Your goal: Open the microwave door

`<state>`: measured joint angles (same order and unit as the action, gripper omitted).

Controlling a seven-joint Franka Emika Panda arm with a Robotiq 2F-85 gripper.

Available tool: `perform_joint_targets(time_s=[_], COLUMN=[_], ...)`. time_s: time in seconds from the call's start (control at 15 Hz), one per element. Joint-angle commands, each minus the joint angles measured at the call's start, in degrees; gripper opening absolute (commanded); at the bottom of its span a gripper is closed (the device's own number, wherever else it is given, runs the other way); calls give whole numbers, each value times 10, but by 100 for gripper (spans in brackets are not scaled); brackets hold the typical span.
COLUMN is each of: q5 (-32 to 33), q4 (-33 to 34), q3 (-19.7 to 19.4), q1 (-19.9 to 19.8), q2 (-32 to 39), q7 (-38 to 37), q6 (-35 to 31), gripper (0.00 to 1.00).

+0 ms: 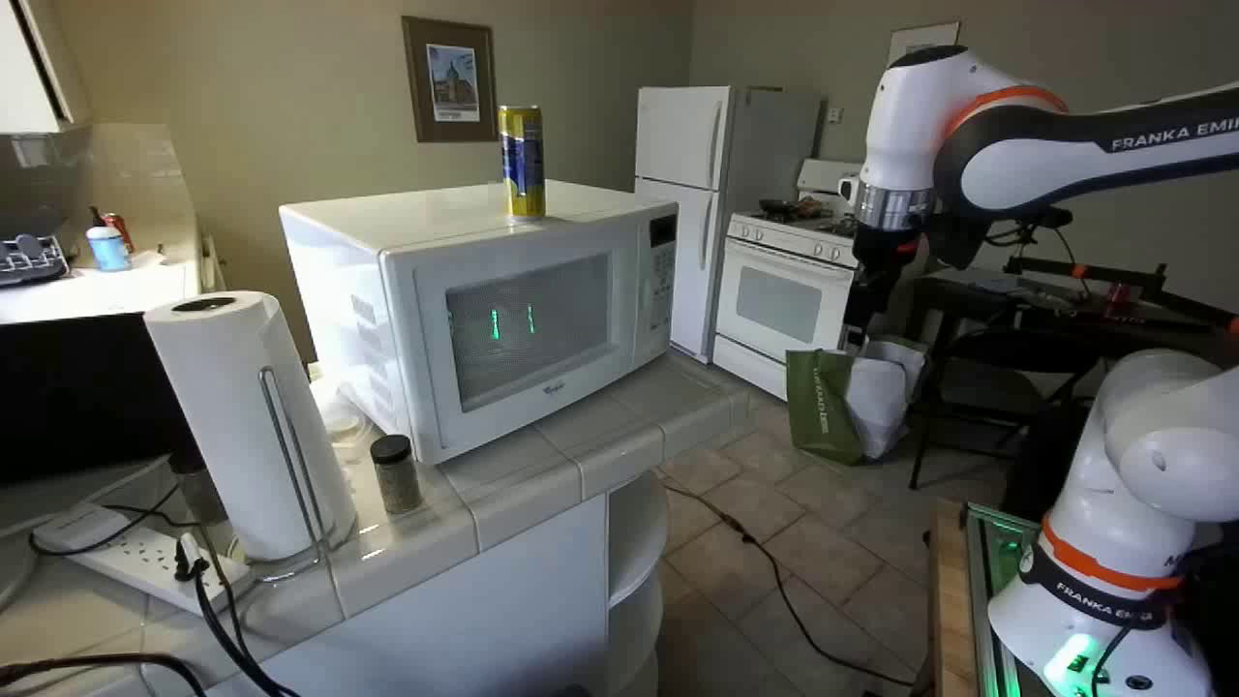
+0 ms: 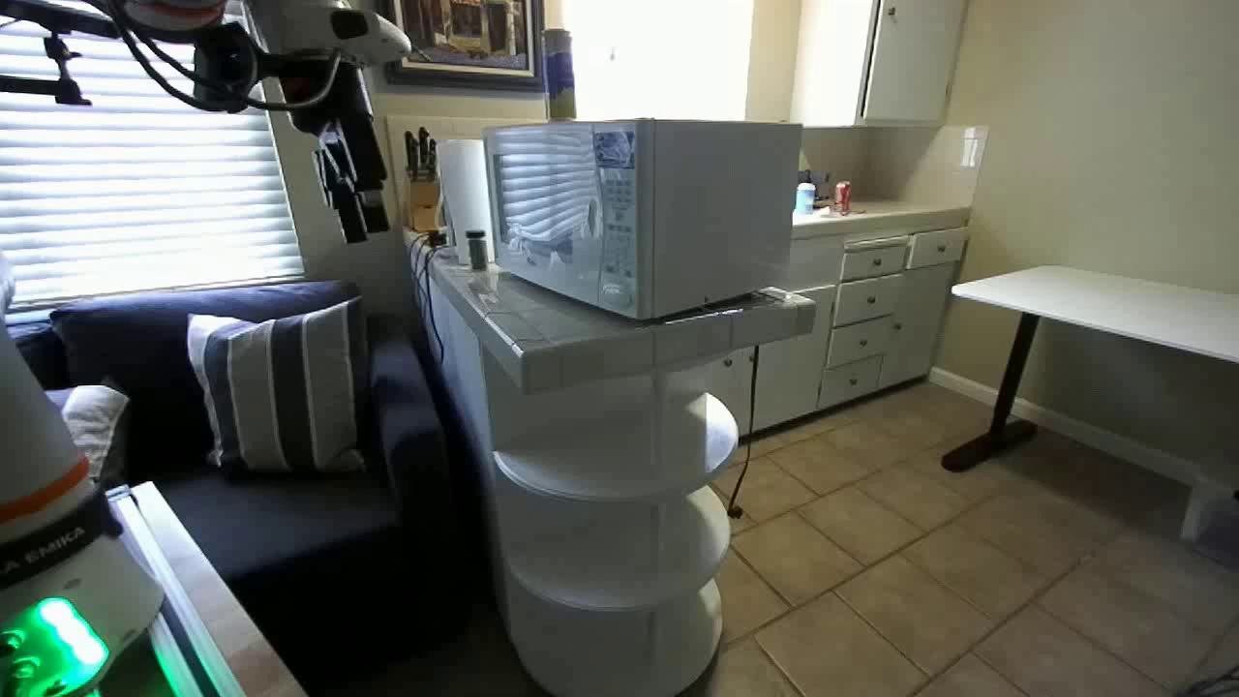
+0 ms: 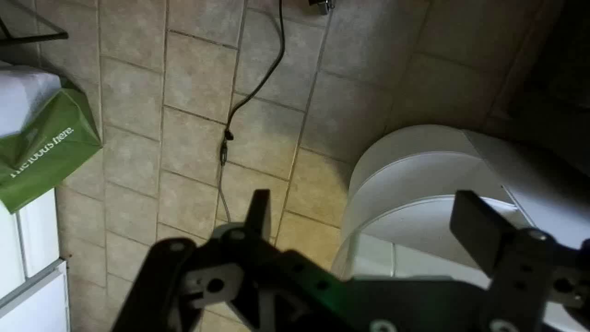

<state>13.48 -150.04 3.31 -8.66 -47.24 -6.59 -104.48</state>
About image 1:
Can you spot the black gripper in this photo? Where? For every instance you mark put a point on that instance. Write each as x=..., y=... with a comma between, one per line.
x=884, y=265

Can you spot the white microwave door with window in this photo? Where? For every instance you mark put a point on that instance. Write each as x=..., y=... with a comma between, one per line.
x=434, y=390

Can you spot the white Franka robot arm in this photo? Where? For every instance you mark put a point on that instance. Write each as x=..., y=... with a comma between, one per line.
x=1162, y=449

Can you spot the white microwave body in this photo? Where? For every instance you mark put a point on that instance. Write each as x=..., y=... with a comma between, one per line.
x=345, y=303

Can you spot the white mug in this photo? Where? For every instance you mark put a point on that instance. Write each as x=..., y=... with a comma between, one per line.
x=851, y=191

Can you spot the white kitchen stove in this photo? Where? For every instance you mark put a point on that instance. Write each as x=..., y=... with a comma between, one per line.
x=778, y=303

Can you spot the black metal work table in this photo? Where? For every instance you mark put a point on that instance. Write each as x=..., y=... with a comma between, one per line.
x=988, y=351

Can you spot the green shopping bag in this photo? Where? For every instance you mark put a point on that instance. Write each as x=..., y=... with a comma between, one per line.
x=815, y=408

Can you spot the white refrigerator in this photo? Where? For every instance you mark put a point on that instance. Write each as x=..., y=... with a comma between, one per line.
x=681, y=141

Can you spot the wooden robot mounting table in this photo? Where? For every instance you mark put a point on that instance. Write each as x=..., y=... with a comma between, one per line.
x=952, y=604

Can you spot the yellow and blue can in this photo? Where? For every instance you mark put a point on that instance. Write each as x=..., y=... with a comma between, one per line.
x=522, y=159

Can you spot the white tiled kitchen counter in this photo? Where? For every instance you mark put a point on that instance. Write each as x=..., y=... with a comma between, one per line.
x=518, y=593

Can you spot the small dark-lidded shaker jar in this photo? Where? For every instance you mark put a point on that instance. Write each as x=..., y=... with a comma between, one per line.
x=397, y=478

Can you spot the white paper towel roll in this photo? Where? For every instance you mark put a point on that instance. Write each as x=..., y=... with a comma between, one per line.
x=234, y=412

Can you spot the white power strip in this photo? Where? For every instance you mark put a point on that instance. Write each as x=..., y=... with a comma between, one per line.
x=121, y=546

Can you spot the black flat monitor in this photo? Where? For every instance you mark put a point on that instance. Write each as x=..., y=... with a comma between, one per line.
x=79, y=399

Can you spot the light framed wall picture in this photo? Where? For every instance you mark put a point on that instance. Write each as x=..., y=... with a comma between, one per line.
x=920, y=38

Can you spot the green robot base plate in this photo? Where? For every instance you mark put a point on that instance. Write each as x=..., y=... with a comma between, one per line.
x=1001, y=568

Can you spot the dark framed wall picture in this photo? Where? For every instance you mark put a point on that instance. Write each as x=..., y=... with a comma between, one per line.
x=452, y=79

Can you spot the window with dark frame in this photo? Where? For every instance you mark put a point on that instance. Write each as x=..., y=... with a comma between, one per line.
x=29, y=62

